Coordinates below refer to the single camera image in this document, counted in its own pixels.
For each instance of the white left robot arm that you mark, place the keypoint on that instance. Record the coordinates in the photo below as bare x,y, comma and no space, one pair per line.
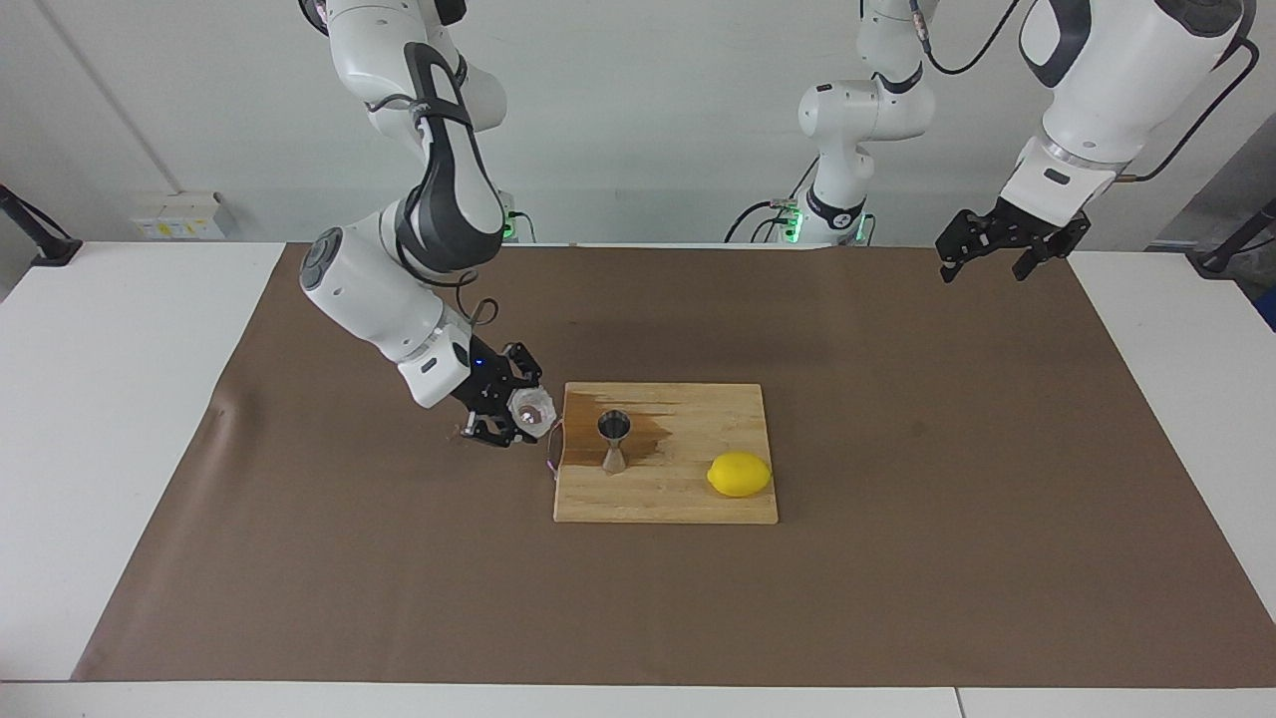
1107,80

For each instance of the brown paper table mat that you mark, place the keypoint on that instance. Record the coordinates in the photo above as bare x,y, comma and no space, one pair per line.
399,578

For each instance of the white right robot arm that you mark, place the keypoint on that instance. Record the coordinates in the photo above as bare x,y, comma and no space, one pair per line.
359,289

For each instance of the steel cocktail jigger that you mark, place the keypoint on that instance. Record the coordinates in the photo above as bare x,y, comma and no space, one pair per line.
614,459

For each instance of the white wall socket box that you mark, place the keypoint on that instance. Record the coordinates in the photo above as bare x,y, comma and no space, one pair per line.
179,219

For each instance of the black clamp stand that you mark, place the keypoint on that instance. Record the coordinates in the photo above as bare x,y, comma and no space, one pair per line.
1221,261
50,249

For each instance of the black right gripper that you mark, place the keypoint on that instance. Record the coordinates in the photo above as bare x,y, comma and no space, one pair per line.
483,384

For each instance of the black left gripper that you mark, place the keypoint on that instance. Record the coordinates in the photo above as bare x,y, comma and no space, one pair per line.
1037,234

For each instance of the yellow lemon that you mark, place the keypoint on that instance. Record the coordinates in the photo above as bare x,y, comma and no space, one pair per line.
740,475

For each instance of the blue object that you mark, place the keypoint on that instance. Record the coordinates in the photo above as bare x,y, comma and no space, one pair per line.
1269,311

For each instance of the wooden cutting board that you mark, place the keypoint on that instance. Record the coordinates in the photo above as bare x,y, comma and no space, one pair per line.
688,499

